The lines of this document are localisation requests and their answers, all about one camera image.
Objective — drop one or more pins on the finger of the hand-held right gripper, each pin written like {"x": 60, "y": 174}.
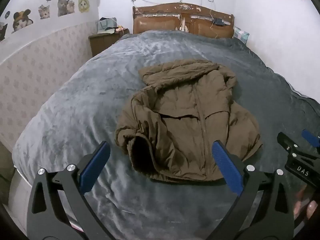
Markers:
{"x": 311, "y": 138}
{"x": 283, "y": 138}

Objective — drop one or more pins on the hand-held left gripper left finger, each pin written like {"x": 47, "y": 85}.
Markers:
{"x": 96, "y": 163}

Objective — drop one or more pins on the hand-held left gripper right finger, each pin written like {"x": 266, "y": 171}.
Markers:
{"x": 226, "y": 166}

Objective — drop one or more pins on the brown puffer jacket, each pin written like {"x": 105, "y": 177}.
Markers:
{"x": 185, "y": 120}

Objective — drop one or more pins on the person's right hand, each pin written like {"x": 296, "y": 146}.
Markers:
{"x": 311, "y": 208}

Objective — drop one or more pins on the grey plush blanket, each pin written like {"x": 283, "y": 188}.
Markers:
{"x": 75, "y": 105}

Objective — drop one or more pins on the white bed base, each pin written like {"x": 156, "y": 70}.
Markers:
{"x": 17, "y": 192}

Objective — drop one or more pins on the checkered pillow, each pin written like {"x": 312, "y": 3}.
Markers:
{"x": 241, "y": 35}

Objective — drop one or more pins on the wooden nightstand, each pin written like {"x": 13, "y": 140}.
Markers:
{"x": 102, "y": 42}

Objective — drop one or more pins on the black device on headboard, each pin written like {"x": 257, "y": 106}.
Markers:
{"x": 218, "y": 22}

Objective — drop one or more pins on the pale green paper bag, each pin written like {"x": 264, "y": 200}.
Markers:
{"x": 106, "y": 25}

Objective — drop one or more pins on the wooden headboard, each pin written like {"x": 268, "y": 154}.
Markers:
{"x": 160, "y": 23}

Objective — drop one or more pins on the yellow flower cat wall sticker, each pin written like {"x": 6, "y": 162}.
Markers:
{"x": 83, "y": 4}

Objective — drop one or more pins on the grey cats wall sticker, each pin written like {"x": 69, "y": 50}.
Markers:
{"x": 65, "y": 6}

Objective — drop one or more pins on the tabby kitten wall sticker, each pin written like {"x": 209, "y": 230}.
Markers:
{"x": 44, "y": 11}

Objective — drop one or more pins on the black white cat wall sticker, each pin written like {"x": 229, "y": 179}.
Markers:
{"x": 2, "y": 32}

